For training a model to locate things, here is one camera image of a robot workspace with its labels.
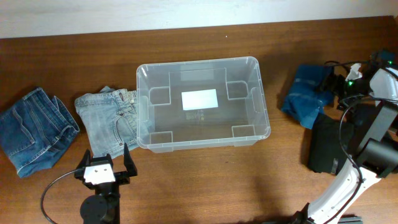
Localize dark navy garment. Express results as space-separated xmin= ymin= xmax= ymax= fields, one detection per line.
xmin=348 ymin=104 xmax=377 ymax=151

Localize clear plastic storage container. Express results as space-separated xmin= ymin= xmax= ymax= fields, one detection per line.
xmin=136 ymin=57 xmax=271 ymax=153

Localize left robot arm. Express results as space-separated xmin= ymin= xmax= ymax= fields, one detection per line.
xmin=74 ymin=144 xmax=137 ymax=224

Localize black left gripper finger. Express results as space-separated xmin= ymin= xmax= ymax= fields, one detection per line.
xmin=77 ymin=149 xmax=91 ymax=169
xmin=124 ymin=143 xmax=137 ymax=174

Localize dark blue folded jeans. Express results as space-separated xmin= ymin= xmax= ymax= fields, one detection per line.
xmin=1 ymin=87 xmax=80 ymax=178

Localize black garment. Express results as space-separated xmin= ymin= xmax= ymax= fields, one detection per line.
xmin=307 ymin=114 xmax=346 ymax=175

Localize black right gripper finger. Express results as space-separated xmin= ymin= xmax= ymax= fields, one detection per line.
xmin=323 ymin=65 xmax=345 ymax=82
xmin=320 ymin=79 xmax=342 ymax=97

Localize teal blue garment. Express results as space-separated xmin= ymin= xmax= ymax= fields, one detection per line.
xmin=281 ymin=65 xmax=334 ymax=129

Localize white label in container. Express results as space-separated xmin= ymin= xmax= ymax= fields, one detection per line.
xmin=181 ymin=89 xmax=218 ymax=111

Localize light blue jeans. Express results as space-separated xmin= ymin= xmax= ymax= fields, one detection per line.
xmin=75 ymin=86 xmax=138 ymax=159

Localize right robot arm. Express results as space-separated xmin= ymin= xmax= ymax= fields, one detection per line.
xmin=282 ymin=50 xmax=397 ymax=223

